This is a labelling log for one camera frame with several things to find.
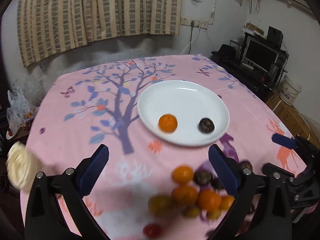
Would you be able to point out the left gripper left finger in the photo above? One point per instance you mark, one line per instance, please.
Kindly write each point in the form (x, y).
(44, 218)

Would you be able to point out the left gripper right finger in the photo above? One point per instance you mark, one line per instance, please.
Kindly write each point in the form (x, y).
(272, 217)

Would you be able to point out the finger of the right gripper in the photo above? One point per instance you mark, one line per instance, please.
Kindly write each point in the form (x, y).
(284, 141)

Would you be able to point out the large dark water chestnut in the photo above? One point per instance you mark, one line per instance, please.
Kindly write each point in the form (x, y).
(246, 164)

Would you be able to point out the round orange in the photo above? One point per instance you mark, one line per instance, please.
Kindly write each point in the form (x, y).
(209, 200)

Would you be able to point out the textured orange mandarin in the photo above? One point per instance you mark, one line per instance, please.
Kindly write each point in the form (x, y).
(184, 195)

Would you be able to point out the cardboard box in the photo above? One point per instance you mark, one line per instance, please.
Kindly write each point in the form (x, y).
(291, 118)

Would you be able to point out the small orange behind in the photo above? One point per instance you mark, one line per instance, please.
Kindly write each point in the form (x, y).
(226, 202)

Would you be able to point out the small green longan back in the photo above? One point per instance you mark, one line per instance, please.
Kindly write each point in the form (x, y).
(214, 215)

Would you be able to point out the small green longan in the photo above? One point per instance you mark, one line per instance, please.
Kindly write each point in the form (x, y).
(214, 215)
(191, 212)

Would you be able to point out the white bucket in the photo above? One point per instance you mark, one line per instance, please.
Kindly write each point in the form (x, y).
(289, 90)

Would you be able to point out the dark water chestnut right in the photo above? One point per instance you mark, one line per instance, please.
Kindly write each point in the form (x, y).
(216, 184)

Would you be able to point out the plastic jar cream lid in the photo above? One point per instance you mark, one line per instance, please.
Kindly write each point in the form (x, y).
(22, 167)

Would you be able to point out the small green longan front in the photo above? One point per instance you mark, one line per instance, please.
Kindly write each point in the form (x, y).
(191, 212)

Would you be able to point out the dark water chestnut left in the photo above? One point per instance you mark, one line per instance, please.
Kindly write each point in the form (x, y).
(202, 177)

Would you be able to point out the orange mandarin top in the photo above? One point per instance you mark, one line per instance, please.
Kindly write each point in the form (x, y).
(182, 174)

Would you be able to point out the computer monitor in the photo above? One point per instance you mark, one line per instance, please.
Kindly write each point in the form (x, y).
(260, 55)

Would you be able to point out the red cherry tomato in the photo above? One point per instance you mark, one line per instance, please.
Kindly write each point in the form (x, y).
(152, 230)

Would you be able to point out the yellow-green round fruit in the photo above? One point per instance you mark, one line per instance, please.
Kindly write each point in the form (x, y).
(160, 205)

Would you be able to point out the plastic bags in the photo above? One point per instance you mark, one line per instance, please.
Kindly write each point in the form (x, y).
(21, 111)

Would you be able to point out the orange mandarin on plate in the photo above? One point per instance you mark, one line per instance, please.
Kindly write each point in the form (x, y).
(167, 123)

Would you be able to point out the striped beige curtain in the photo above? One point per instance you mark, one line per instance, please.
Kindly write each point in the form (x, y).
(49, 27)

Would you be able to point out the wall power sockets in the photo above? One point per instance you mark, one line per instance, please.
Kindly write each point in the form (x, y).
(203, 24)

